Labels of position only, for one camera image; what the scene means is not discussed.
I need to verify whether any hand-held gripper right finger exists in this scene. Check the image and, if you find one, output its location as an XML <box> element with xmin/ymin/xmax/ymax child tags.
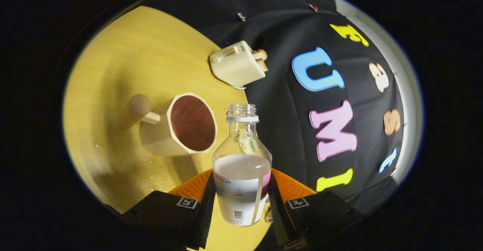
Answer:
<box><xmin>267</xmin><ymin>168</ymin><xmax>365</xmax><ymax>251</ymax></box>

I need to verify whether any wooden table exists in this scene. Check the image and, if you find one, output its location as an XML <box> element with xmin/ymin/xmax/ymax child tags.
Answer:
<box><xmin>62</xmin><ymin>5</ymin><xmax>272</xmax><ymax>251</ymax></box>

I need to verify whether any clear juice bottle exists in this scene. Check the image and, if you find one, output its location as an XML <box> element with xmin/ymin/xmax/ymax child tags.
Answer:
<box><xmin>212</xmin><ymin>104</ymin><xmax>273</xmax><ymax>227</ymax></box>

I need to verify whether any cream cup with wooden handle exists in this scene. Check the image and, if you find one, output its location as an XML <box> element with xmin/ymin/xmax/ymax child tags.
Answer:
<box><xmin>128</xmin><ymin>92</ymin><xmax>218</xmax><ymax>157</ymax></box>

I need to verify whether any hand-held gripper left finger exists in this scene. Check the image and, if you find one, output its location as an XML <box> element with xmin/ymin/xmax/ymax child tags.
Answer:
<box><xmin>121</xmin><ymin>169</ymin><xmax>216</xmax><ymax>251</ymax></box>

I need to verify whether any cream toaster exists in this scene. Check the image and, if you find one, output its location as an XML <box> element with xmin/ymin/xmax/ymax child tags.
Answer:
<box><xmin>209</xmin><ymin>40</ymin><xmax>266</xmax><ymax>88</ymax></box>

